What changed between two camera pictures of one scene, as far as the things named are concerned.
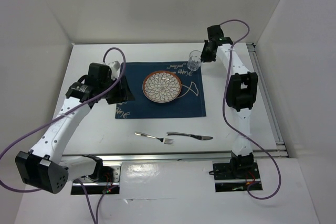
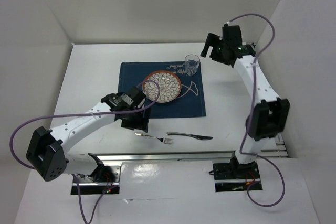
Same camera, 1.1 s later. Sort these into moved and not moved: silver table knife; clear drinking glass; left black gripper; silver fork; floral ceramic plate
Moved: clear drinking glass; left black gripper
Not moved: silver table knife; floral ceramic plate; silver fork
